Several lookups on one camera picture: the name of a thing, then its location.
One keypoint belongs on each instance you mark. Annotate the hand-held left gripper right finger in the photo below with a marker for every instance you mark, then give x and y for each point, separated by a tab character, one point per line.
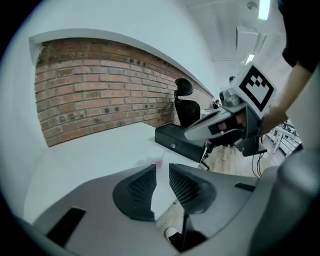
225	197

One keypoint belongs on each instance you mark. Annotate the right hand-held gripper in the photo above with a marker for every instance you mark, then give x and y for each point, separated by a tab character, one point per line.
255	87

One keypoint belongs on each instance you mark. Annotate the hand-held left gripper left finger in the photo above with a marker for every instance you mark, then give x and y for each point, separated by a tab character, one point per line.
100	200

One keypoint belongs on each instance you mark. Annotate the small white round object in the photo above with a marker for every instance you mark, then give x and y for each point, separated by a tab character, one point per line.
155	158

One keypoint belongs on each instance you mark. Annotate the person's right forearm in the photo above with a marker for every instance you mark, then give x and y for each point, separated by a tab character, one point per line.
282	105

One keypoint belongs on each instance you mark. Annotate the person's right hand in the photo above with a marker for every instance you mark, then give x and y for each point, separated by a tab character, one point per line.
241	121

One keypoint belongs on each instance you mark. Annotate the black box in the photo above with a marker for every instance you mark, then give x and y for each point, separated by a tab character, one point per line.
180	140

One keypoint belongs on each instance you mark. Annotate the black office chair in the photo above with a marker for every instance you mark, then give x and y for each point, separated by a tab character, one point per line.
187	110

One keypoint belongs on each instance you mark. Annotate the person's black trousers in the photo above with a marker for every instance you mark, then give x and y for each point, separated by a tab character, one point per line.
197	240

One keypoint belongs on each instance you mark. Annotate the person's white shoe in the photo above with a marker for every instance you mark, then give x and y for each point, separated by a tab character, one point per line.
171	232

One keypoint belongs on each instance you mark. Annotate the white table with ladder legs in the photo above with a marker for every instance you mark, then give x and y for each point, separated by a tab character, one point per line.
277	140

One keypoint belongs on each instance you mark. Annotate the ceiling tube light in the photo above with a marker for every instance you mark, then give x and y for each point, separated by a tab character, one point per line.
250	59
263	10

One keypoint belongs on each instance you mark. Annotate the white ceiling box unit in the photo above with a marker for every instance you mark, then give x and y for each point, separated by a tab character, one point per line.
247	37

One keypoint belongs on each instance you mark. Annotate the person's black shirt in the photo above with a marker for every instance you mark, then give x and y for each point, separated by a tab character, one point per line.
300	30

